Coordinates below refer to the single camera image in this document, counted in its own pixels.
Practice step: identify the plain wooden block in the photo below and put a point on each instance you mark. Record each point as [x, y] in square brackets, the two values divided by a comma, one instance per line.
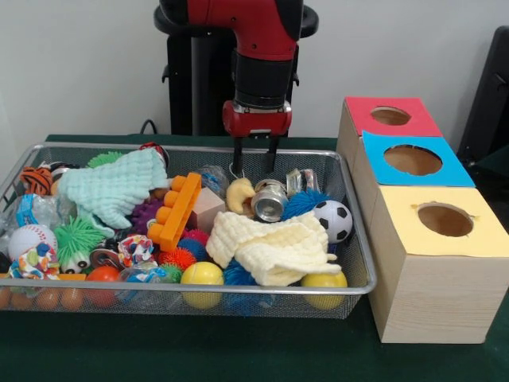
[210, 211]

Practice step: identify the white baseball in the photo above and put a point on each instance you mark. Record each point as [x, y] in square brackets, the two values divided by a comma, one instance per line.
[32, 238]

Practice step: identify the mint green waffle cloth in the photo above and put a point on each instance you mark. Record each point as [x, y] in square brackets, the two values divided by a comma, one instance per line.
[111, 187]

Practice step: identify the black upright panel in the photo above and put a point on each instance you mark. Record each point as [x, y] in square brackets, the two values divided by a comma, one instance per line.
[489, 99]

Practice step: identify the silver mesh bin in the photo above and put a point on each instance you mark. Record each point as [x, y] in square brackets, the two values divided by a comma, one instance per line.
[346, 179]

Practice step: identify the dark green table cloth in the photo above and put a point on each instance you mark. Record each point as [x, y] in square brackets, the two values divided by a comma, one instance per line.
[497, 157]
[199, 350]

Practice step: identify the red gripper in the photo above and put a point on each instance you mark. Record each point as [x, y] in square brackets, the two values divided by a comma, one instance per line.
[256, 121]

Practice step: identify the wooden box three holes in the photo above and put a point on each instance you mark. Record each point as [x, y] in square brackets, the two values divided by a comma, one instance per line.
[437, 302]

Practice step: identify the yellow seamed ball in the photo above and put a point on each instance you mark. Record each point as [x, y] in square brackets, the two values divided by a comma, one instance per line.
[200, 274]

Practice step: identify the plain yellow ball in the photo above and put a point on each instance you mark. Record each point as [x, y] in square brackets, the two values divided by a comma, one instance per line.
[324, 288]

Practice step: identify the silver metal can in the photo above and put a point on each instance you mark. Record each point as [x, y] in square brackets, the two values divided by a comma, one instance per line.
[268, 203]

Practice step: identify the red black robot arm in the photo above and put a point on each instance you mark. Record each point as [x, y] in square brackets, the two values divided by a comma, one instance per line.
[262, 71]

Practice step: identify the cream waffle cloth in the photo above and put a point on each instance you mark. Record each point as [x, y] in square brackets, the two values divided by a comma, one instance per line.
[270, 246]

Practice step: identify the yellow plush duck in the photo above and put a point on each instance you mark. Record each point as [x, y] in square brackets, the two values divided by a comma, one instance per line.
[238, 193]

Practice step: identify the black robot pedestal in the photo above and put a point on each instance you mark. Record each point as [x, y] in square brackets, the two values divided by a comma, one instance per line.
[183, 99]

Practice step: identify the black white soccer ball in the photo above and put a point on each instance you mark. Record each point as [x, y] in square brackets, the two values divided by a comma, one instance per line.
[334, 221]

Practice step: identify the orange toy building block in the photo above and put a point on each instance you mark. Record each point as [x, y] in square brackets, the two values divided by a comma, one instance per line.
[175, 217]

